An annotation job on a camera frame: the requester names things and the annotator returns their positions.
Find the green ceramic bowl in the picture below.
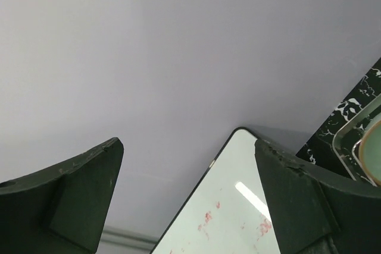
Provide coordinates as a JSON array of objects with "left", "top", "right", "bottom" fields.
[{"left": 358, "top": 121, "right": 380, "bottom": 186}]

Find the black marble pattern mat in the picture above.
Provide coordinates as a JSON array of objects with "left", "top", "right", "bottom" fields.
[{"left": 296, "top": 61, "right": 380, "bottom": 178}]

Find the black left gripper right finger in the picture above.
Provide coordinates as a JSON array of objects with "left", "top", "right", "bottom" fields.
[{"left": 255, "top": 139, "right": 380, "bottom": 253}]

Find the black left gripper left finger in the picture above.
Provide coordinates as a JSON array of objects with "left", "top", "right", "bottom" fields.
[{"left": 1, "top": 137, "right": 124, "bottom": 253}]

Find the white whiteboard black frame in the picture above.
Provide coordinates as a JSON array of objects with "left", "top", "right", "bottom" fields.
[{"left": 152, "top": 127, "right": 280, "bottom": 254}]

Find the wire dish rack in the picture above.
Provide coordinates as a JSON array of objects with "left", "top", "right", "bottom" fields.
[{"left": 332, "top": 95, "right": 380, "bottom": 186}]

